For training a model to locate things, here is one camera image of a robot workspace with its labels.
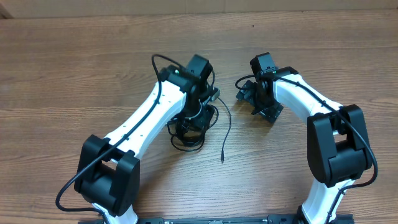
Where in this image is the black USB cable gray plug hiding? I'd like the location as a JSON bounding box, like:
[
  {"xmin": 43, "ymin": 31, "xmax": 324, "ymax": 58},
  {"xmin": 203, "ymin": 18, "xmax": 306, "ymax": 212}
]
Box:
[{"xmin": 218, "ymin": 98, "xmax": 232, "ymax": 164}]

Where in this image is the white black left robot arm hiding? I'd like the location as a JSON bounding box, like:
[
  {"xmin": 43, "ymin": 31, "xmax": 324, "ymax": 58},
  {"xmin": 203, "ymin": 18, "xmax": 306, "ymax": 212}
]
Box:
[{"xmin": 74, "ymin": 54, "xmax": 220, "ymax": 223}]

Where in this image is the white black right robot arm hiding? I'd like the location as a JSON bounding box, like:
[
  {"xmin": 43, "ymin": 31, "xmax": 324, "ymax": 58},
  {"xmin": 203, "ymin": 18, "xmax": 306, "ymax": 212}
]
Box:
[{"xmin": 236, "ymin": 52, "xmax": 378, "ymax": 223}]

